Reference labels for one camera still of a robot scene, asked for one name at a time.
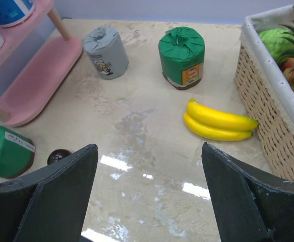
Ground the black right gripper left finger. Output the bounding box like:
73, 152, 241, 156
0, 144, 98, 241

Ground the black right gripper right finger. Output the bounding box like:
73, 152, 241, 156
202, 143, 294, 241

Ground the pink three-tier shelf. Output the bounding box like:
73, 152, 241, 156
0, 1, 83, 127

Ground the green wrapped roll front left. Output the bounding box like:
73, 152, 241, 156
0, 126, 36, 179

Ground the wicker basket with cloth liner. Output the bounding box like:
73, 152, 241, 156
234, 5, 294, 181

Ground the yellow banana bunch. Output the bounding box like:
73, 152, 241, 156
183, 98, 259, 142

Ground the red artificial strawberry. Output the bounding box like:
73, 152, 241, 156
281, 57, 294, 83

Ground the green artificial fruit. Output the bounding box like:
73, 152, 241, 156
259, 28, 294, 64

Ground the grey roll with cartoon label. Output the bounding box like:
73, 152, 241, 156
83, 26, 129, 80

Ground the green wrapped paper roll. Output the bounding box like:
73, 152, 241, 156
158, 27, 205, 90

